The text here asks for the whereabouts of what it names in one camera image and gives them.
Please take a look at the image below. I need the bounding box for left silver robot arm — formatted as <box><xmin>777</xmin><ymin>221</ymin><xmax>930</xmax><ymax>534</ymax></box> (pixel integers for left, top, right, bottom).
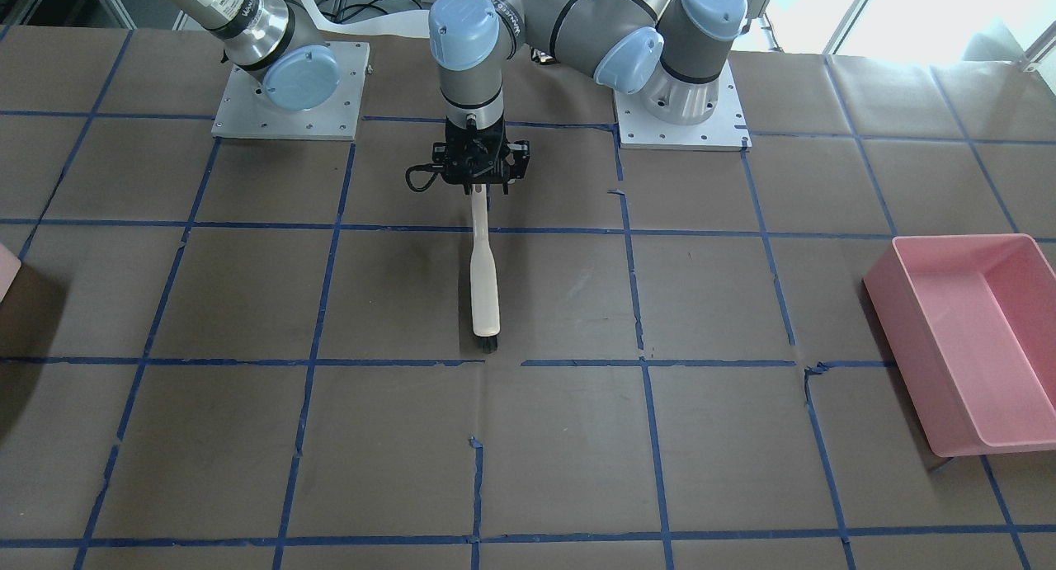
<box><xmin>406</xmin><ymin>0</ymin><xmax>749</xmax><ymax>193</ymax></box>

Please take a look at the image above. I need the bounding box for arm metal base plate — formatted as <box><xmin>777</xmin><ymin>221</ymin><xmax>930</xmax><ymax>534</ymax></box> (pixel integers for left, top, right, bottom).
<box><xmin>614</xmin><ymin>63</ymin><xmax>753</xmax><ymax>152</ymax></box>
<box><xmin>211</xmin><ymin>41</ymin><xmax>370</xmax><ymax>141</ymax></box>

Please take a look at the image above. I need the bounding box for pink plastic bin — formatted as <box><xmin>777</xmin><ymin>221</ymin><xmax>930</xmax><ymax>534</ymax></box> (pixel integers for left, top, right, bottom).
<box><xmin>864</xmin><ymin>234</ymin><xmax>1055</xmax><ymax>457</ymax></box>

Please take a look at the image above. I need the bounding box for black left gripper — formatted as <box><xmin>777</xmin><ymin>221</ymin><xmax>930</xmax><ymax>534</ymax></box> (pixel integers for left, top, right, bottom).
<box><xmin>431</xmin><ymin>119</ymin><xmax>530</xmax><ymax>195</ymax></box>

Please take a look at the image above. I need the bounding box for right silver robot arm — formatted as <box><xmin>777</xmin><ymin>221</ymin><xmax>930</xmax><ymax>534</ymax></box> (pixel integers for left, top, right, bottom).
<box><xmin>170</xmin><ymin>0</ymin><xmax>341</xmax><ymax>111</ymax></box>

